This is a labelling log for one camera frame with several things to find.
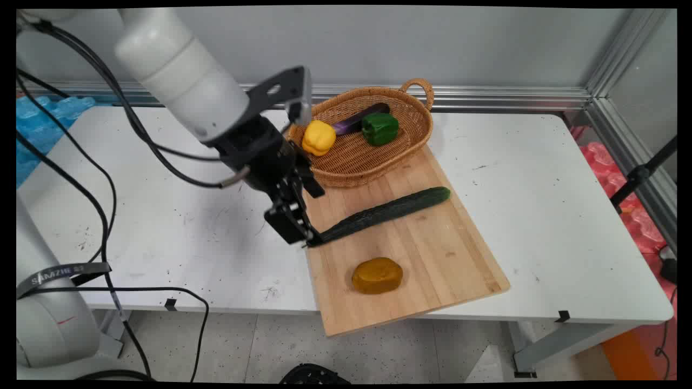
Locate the black round object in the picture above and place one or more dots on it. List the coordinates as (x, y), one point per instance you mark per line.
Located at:
(313, 374)

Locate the grey table leg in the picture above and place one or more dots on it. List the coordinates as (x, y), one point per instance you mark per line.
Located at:
(562, 343)

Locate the yellow bell pepper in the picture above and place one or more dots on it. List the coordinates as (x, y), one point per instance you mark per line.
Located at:
(318, 138)

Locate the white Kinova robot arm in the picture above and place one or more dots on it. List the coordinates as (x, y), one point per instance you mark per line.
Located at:
(178, 75)

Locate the wooden cutting board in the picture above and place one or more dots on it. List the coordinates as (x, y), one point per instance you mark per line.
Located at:
(403, 243)

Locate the blue plastic bottle pack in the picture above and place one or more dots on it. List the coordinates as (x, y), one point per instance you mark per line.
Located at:
(40, 127)

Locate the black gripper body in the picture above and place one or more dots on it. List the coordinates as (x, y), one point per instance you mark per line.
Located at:
(259, 154)

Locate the black tripod stand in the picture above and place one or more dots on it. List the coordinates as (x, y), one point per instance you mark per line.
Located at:
(643, 173)

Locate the long green cucumber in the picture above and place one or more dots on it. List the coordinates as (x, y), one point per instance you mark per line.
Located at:
(386, 213)

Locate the purple eggplant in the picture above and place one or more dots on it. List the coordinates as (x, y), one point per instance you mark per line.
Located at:
(358, 120)

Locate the green bell pepper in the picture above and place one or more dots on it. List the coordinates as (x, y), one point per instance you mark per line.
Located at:
(380, 128)

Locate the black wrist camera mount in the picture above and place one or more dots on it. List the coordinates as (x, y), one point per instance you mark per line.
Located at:
(286, 94)

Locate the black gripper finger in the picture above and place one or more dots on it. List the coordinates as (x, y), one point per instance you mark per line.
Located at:
(311, 181)
(287, 221)

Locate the black tape piece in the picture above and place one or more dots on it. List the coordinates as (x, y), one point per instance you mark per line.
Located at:
(563, 316)
(171, 304)

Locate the red plastic bottle pack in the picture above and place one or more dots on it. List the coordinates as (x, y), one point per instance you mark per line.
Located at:
(630, 200)

